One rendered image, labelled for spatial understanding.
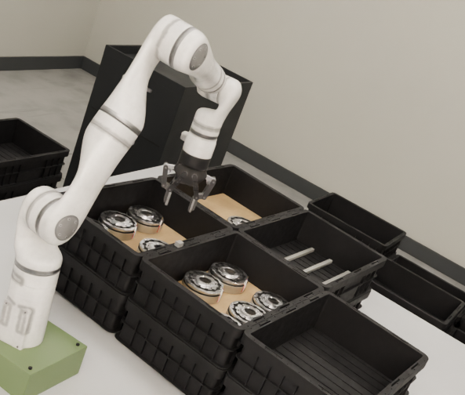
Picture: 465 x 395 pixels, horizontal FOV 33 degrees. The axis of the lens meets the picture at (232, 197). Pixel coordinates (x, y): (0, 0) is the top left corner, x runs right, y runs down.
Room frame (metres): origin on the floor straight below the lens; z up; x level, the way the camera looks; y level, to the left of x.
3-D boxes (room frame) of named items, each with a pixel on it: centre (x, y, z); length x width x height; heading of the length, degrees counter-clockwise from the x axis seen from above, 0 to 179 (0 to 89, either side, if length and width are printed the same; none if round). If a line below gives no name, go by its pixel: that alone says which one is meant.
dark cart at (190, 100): (3.56, 0.44, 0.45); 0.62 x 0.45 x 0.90; 156
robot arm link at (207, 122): (1.83, 0.11, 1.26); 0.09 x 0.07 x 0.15; 74
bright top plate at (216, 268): (1.82, -0.07, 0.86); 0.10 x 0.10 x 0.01
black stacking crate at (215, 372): (1.69, -0.08, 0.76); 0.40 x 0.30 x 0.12; 152
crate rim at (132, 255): (1.83, 0.19, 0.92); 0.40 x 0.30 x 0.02; 152
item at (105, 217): (1.87, 0.25, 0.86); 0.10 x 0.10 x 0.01
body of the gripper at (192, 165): (1.83, 0.12, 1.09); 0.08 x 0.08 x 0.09
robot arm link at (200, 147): (1.85, 0.12, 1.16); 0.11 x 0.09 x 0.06; 11
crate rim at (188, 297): (1.69, -0.08, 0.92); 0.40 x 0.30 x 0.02; 152
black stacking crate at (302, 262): (2.05, -0.27, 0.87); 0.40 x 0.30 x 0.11; 152
